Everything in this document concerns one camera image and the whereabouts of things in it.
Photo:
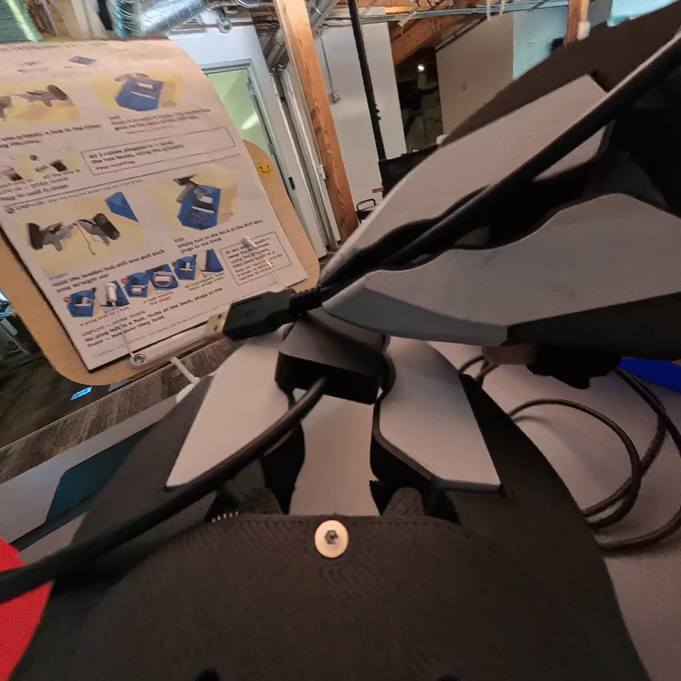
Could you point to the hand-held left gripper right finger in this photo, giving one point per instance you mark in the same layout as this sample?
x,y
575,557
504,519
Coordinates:
x,y
436,425

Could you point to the printed instruction sheet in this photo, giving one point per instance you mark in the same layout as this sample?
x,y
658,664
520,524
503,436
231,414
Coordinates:
x,y
159,159

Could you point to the silver ceiling duct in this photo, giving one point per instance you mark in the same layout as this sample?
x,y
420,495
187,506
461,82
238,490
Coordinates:
x,y
159,13

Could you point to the blue box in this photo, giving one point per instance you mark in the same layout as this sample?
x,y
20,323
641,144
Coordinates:
x,y
654,375

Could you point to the black equipment case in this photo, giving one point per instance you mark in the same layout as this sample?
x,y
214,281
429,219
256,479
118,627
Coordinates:
x,y
401,173

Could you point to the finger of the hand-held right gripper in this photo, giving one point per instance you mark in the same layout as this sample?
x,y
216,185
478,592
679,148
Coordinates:
x,y
479,175
532,282

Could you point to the cardboard backing board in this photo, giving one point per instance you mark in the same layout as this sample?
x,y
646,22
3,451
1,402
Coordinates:
x,y
279,218

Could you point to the wooden post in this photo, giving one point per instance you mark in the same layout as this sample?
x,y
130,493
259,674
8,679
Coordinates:
x,y
314,106

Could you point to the red container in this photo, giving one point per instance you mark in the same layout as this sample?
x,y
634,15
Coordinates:
x,y
21,612

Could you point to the person's right hand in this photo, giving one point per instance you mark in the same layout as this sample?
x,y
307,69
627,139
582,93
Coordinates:
x,y
508,355

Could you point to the black pole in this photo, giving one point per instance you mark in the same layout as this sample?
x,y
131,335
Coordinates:
x,y
364,80

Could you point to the green glass partition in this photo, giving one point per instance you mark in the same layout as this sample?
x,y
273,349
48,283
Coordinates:
x,y
239,106

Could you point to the yellow smiley sticker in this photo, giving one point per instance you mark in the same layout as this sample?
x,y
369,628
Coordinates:
x,y
264,168

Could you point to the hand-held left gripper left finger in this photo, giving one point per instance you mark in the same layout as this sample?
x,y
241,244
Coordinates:
x,y
223,420

